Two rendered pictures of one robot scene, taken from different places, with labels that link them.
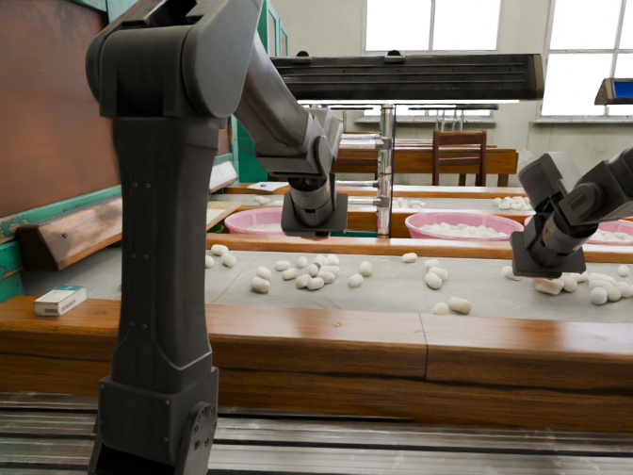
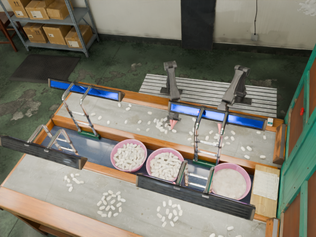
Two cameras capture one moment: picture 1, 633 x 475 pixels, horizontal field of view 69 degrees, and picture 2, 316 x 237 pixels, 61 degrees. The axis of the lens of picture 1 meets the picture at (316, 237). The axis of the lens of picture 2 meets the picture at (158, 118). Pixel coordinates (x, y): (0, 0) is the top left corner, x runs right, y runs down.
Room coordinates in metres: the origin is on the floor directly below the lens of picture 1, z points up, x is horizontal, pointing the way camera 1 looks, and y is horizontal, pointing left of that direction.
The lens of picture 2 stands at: (1.93, -0.02, 2.40)
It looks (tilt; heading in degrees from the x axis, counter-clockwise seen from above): 50 degrees down; 200
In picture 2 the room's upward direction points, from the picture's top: 9 degrees counter-clockwise
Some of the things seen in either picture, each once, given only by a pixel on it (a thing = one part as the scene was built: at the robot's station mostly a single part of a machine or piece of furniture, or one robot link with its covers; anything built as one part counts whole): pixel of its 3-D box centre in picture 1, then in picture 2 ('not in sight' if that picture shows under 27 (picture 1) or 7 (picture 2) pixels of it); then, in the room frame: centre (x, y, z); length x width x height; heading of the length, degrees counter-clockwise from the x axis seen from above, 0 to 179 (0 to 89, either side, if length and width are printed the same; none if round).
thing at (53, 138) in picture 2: not in sight; (58, 154); (1.18, -1.07, 0.90); 0.20 x 0.19 x 0.45; 84
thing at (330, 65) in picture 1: (344, 78); (215, 113); (0.81, -0.05, 1.08); 0.62 x 0.08 x 0.07; 84
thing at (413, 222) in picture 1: (461, 242); (165, 167); (1.06, -0.35, 0.72); 0.27 x 0.27 x 0.10
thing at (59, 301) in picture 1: (60, 300); (270, 122); (0.58, 0.35, 0.78); 0.06 x 0.04 x 0.02; 174
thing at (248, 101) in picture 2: not in sight; (240, 97); (0.30, 0.13, 0.71); 0.20 x 0.07 x 0.08; 87
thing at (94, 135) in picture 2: not in sight; (86, 111); (0.78, -1.02, 0.90); 0.20 x 0.19 x 0.45; 84
